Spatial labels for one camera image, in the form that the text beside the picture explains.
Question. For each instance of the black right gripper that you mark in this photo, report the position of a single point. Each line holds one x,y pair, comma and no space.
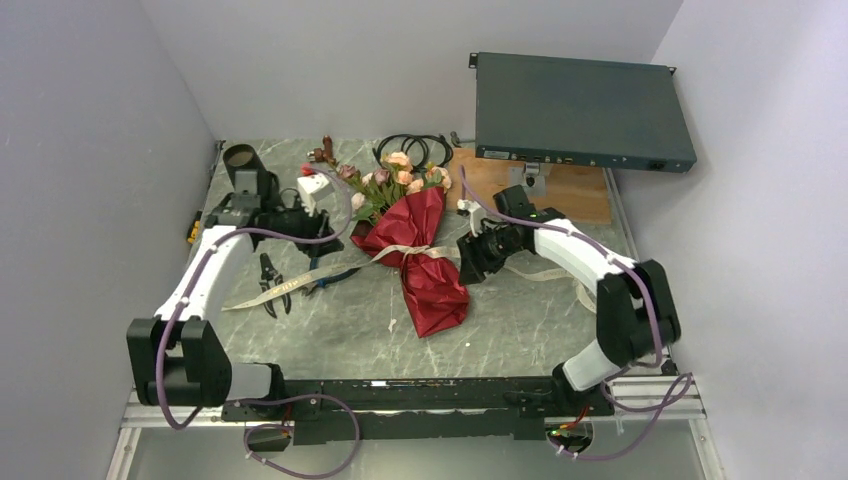
473,262

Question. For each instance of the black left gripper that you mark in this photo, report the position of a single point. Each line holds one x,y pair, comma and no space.
316,226

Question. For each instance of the beige ribbon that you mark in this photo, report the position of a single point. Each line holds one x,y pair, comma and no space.
312,276

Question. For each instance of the red flower bouquet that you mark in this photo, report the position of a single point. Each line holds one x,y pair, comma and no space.
398,213

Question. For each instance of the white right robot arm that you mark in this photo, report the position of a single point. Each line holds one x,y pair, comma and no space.
634,309

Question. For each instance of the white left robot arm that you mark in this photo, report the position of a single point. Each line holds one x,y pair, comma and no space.
176,356

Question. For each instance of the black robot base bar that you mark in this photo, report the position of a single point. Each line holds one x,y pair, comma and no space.
317,411

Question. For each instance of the black cone vase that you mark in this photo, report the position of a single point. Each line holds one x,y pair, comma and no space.
249,175

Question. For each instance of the black pruning shears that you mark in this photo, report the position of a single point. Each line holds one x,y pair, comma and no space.
269,278

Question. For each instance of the brown small figurine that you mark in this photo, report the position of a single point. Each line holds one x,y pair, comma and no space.
324,153

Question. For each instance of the yellow tool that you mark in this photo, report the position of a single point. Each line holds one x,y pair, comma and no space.
192,229

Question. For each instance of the wooden board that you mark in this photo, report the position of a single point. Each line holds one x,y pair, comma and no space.
578,192

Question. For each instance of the blue handled pliers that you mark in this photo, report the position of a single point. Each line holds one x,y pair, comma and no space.
321,283

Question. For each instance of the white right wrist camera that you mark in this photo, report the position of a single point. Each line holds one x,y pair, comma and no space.
475,214

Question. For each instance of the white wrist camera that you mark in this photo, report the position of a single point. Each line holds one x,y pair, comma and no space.
313,186
475,214

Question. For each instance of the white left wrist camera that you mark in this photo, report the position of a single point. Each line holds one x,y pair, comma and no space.
313,186

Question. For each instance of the metal switch stand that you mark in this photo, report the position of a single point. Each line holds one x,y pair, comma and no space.
532,177

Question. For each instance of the dark green network switch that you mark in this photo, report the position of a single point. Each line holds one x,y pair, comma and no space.
604,114

